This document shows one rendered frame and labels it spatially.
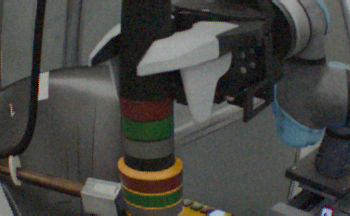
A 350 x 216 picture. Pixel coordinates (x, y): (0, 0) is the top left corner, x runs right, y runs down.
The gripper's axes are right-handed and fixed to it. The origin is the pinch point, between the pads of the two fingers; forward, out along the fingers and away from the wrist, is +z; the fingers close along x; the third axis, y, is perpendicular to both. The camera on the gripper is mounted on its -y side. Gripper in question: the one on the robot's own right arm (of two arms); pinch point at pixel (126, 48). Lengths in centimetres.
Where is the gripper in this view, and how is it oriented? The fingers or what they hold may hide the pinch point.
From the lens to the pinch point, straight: 41.4
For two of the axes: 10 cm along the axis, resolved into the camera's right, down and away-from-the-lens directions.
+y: 0.2, 9.3, 3.7
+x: -8.2, -2.0, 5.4
